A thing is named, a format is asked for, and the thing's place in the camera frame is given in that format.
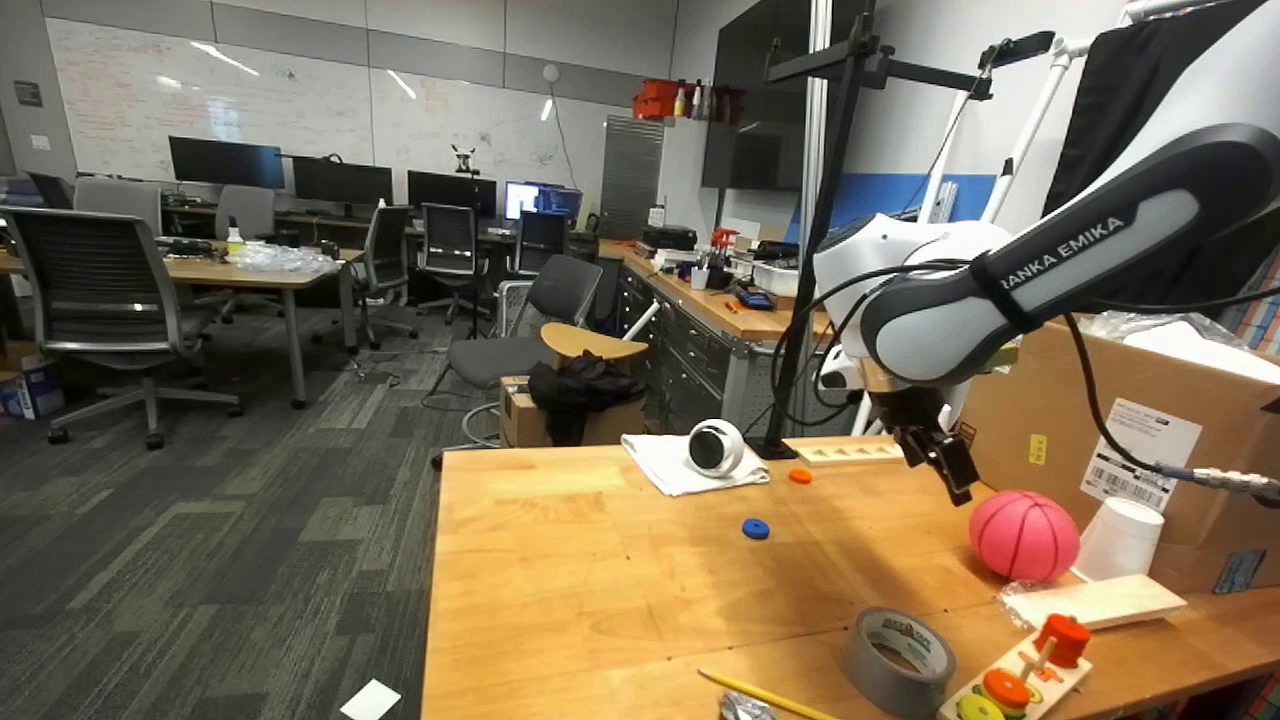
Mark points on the large cardboard shipping box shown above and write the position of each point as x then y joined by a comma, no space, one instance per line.
1024,414

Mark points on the wooden office desk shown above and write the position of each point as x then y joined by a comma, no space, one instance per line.
252,272

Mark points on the red cylinder stacking block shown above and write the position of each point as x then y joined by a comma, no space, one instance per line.
1062,642

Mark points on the red storage box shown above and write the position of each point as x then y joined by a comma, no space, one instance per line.
652,103

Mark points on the grey duct tape roll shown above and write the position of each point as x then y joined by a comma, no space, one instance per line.
903,661

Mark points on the pink mini basketball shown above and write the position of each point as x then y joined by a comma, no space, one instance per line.
1024,536

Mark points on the white paper scrap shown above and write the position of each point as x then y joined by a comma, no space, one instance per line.
370,701

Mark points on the white tripod stand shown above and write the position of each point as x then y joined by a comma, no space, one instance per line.
955,147

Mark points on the black curtain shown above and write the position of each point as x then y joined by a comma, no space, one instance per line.
1133,80

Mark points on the small blue disc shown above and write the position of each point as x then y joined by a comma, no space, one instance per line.
756,528

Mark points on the yellow-green stacking disc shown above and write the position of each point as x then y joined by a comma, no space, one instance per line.
976,708

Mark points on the white paper cup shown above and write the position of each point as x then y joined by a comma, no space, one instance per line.
1124,540

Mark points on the orange stacking disc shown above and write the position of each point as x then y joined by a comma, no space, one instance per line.
1005,688

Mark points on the grey mesh office chair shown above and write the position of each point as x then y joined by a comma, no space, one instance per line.
103,287

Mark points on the long white foam tray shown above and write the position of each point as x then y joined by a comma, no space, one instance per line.
1093,600

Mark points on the blue wall board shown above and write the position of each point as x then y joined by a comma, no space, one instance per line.
882,200

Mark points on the black office chair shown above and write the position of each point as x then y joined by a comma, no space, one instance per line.
384,261
448,246

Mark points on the dark padded office chair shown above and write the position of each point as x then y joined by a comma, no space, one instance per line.
553,300

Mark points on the small cardboard box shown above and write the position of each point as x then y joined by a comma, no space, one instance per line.
517,418

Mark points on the black computer monitor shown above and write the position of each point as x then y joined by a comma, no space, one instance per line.
343,183
225,160
448,188

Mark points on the long wooden workbench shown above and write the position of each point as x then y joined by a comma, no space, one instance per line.
704,313

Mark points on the clear plastic bag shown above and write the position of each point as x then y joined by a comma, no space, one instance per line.
1184,343

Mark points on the wooden strip with holes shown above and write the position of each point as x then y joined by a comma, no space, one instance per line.
843,448

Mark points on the small orange disc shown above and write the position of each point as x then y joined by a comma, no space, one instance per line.
799,474

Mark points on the wooden peg stacking board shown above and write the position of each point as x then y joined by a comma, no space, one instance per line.
1055,681

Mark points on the black camera stand pole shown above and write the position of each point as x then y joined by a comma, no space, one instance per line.
834,133

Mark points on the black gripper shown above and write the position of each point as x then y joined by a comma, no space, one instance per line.
920,404

